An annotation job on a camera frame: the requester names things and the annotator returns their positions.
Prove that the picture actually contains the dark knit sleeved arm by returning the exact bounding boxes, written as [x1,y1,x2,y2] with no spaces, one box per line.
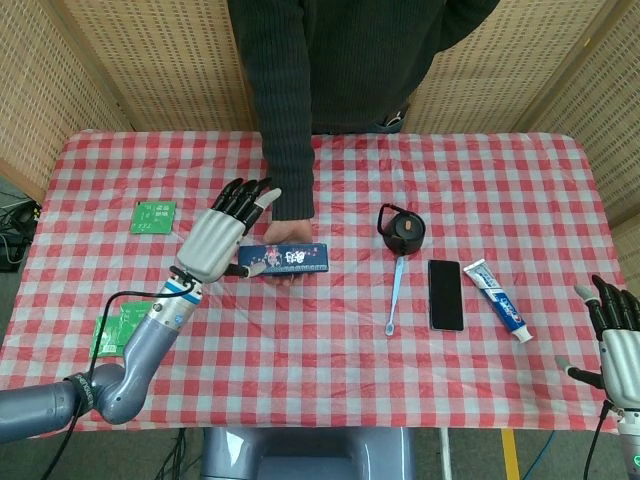
[227,0,316,223]

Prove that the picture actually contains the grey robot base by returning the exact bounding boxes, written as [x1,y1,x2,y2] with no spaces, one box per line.
[199,427,416,480]

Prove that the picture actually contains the blue floor cable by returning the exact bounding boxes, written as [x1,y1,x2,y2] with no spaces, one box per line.
[519,429,557,480]

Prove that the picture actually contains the black cables under table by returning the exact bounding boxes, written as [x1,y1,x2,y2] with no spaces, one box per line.
[149,428,202,480]

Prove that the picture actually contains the small blue patterned box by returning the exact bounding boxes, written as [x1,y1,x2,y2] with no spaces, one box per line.
[237,243,330,277]

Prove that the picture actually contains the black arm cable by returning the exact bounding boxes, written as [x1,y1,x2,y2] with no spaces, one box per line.
[581,399,614,480]
[33,267,201,480]

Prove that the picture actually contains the woven rattan screen panel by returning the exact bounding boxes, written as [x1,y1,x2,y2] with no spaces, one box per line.
[59,0,261,132]
[0,0,134,204]
[399,0,609,135]
[519,0,640,321]

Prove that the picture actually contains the dark knit sweater torso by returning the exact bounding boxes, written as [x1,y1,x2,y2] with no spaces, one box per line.
[299,0,501,135]

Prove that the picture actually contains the light blue toothbrush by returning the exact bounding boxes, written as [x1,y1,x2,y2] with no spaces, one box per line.
[384,254,406,337]

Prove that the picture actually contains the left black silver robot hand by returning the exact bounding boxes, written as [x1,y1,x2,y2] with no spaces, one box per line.
[174,177,283,284]

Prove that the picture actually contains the red white checkered tablecloth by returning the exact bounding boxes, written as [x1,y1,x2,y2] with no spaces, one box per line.
[0,129,639,440]

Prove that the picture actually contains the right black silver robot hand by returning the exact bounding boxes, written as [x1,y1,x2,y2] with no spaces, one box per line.
[554,273,640,412]

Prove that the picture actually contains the black smartphone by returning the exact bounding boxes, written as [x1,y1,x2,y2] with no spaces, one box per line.
[427,259,465,332]

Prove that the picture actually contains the black round lid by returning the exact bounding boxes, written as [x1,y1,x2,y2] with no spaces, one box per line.
[376,202,427,256]

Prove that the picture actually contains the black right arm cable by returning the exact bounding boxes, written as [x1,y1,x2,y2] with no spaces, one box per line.
[581,399,614,480]

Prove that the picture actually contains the bare human hand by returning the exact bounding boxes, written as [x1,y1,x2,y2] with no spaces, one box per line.
[263,218,314,288]

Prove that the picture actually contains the white blue toothpaste tube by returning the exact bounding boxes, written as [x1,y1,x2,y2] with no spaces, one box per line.
[462,259,534,344]

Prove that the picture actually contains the black floor cable bundle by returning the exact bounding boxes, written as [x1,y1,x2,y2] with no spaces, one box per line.
[0,187,42,274]

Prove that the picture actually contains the black velcro arm strap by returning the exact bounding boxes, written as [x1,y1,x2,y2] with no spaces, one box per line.
[63,373,97,410]

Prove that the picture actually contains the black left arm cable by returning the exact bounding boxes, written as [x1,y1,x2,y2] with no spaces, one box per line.
[33,267,201,480]

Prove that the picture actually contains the green square sachet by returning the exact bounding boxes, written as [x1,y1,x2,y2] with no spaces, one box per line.
[88,315,129,360]
[117,300,159,347]
[129,200,178,235]

